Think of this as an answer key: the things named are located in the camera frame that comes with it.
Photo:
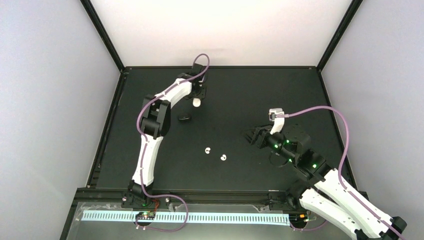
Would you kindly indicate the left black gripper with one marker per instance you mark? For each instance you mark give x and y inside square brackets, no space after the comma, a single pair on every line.
[202,94]

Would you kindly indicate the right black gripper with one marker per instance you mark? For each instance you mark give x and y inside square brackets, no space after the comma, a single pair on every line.
[262,131]

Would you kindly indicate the white capsule object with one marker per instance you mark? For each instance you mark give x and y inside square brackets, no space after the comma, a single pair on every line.
[196,102]

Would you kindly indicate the black earbud charging case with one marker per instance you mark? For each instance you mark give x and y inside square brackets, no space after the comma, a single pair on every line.
[184,117]

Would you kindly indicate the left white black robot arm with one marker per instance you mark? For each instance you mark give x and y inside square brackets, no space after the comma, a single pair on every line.
[153,123]

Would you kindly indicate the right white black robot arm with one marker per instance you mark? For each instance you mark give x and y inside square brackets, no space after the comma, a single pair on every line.
[321,190]

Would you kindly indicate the clear plastic sheet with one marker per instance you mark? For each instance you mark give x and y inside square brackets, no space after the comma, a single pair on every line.
[104,212]

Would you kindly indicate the white slotted cable duct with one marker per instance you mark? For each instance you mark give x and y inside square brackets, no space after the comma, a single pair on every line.
[278,219]

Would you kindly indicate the left black frame post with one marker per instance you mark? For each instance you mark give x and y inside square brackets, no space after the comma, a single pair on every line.
[102,32]

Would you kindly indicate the black frame post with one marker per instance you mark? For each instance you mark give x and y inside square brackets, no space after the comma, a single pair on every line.
[102,32]
[339,32]

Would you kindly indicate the black front mounting rail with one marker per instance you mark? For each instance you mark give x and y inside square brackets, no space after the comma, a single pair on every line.
[275,200]

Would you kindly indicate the right black frame post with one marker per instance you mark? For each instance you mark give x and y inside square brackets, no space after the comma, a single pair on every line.
[339,32]

